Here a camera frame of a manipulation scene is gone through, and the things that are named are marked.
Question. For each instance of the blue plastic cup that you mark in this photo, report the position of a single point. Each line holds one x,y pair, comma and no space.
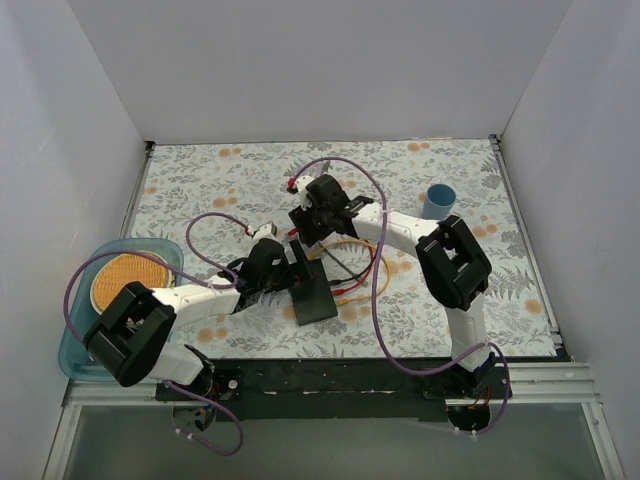
438,202

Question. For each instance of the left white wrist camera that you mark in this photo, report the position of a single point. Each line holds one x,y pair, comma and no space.
266,231

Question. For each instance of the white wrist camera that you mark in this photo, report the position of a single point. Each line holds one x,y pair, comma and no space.
266,231
301,189

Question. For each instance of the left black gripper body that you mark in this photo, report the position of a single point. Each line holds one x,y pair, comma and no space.
297,260

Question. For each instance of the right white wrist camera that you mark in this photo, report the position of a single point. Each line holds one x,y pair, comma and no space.
301,189

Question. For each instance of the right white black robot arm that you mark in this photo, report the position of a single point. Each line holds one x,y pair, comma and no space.
455,268

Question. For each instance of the aluminium frame rail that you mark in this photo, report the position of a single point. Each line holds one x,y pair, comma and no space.
531,383

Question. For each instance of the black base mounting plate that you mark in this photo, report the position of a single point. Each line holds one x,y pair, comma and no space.
360,388

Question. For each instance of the floral patterned table mat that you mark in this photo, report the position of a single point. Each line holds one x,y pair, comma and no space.
200,196

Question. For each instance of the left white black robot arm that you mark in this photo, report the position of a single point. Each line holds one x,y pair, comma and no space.
130,337

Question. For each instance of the black network switch box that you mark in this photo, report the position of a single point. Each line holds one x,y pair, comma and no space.
311,295

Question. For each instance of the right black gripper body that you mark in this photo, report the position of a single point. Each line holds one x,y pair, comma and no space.
304,226

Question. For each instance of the orange woven round plate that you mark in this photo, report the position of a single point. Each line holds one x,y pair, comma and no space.
122,270

